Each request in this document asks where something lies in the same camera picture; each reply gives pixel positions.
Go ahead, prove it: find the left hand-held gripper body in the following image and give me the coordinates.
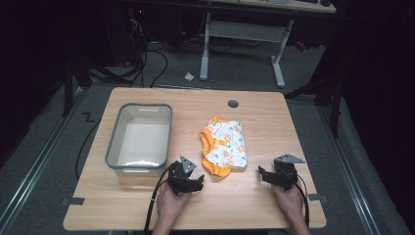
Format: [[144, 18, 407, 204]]
[[166, 155, 198, 197]]

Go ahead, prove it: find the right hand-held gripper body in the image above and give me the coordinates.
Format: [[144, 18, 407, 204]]
[[272, 153, 306, 193]]

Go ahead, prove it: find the person's right hand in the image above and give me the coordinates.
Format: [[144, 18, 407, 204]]
[[271, 183, 305, 220]]

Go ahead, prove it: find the person's left hand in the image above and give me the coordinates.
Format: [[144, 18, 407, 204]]
[[156, 182, 193, 227]]

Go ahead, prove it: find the black tape strip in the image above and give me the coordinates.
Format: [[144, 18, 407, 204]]
[[61, 197, 86, 207], [307, 193, 329, 203]]

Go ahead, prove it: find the folded orange white patterned garment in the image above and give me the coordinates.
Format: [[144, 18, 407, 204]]
[[199, 116, 249, 178]]

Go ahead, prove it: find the white bin with grey rim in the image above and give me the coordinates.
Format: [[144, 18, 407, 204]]
[[104, 102, 173, 178]]

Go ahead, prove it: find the black metal stand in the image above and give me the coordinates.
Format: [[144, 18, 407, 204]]
[[61, 54, 133, 118], [283, 48, 347, 139]]

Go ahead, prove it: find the white-legged wooden desk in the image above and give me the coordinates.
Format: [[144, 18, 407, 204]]
[[199, 0, 338, 90]]

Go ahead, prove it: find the dark computer tower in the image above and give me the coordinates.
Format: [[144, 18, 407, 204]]
[[105, 4, 149, 67]]

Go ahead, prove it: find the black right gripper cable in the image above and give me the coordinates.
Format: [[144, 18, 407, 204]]
[[283, 169, 310, 228]]

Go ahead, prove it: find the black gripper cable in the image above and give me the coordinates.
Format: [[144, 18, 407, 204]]
[[283, 169, 310, 228], [143, 162, 179, 235]]

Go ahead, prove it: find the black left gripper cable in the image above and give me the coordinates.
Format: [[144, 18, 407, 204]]
[[143, 162, 179, 235]]

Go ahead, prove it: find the metal floor rail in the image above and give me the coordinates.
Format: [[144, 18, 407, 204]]
[[0, 87, 86, 231], [316, 103, 382, 235]]

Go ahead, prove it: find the thin black floor cable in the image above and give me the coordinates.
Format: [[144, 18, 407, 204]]
[[74, 118, 103, 181]]

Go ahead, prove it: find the bundle of black floor cables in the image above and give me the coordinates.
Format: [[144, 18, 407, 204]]
[[128, 19, 169, 89]]

